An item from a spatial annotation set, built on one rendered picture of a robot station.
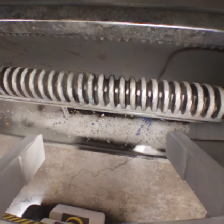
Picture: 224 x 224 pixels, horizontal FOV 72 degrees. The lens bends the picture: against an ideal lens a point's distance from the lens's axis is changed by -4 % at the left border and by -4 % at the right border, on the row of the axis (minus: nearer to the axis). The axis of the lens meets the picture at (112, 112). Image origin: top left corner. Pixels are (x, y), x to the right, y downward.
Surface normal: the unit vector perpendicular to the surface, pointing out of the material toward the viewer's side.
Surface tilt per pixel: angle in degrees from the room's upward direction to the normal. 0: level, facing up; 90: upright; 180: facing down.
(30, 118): 0
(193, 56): 90
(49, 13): 0
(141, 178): 0
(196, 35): 90
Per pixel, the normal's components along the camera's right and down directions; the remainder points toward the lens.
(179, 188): -0.10, -0.15
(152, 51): -0.13, 0.98
